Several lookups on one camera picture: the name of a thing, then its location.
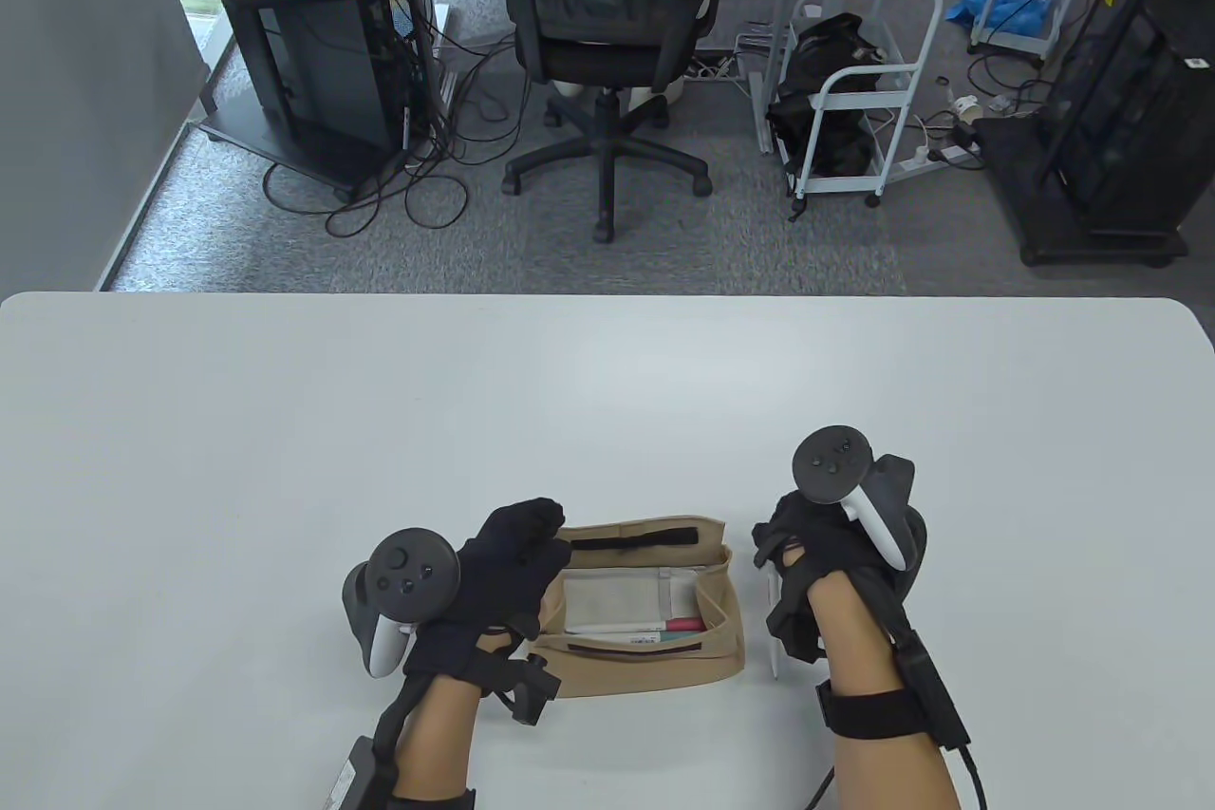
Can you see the person's right hand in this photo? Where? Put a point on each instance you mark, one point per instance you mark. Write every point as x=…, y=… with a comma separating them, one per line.
x=816, y=544

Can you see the person's left hand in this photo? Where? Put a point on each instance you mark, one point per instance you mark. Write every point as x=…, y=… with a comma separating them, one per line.
x=494, y=582

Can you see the pink capped twist pen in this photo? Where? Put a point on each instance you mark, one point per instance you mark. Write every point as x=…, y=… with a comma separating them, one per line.
x=685, y=626

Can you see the beige fabric pen pouch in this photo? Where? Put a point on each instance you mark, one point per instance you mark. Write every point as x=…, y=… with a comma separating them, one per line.
x=626, y=672

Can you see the person's right forearm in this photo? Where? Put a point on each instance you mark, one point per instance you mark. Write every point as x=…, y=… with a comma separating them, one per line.
x=854, y=649

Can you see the person's left forearm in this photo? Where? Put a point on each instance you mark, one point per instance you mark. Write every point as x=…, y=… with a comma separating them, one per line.
x=432, y=734

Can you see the dark grey right hand controller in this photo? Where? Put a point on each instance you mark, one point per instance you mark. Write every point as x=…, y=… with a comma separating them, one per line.
x=831, y=463

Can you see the dark grey hand controller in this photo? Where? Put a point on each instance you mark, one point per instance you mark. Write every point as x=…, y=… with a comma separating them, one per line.
x=831, y=463
x=408, y=573

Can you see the dark grey left hand controller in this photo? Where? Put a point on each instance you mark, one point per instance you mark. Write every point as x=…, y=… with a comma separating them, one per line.
x=408, y=573

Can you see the black labelled sensor box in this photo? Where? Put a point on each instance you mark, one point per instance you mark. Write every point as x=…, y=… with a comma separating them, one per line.
x=935, y=696
x=349, y=777

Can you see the white power strip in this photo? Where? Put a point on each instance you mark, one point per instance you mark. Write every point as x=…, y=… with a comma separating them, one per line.
x=916, y=162
x=712, y=71

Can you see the black wheeled platform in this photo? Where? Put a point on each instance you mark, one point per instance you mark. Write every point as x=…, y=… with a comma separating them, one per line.
x=1035, y=202

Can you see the white metal trolley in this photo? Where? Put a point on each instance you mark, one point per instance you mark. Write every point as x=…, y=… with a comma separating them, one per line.
x=906, y=79

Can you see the black backpack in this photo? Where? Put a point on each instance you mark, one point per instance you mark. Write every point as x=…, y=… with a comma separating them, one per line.
x=831, y=60

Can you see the black computer tower cart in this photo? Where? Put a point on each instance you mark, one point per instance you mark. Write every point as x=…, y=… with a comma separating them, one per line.
x=323, y=60

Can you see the black equipment case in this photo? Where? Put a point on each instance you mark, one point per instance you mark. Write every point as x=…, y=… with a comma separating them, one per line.
x=1139, y=88

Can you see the blue plastic bag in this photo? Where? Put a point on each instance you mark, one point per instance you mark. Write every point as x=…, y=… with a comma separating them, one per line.
x=1001, y=3

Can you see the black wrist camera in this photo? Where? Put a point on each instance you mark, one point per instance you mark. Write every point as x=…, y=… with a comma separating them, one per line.
x=522, y=687

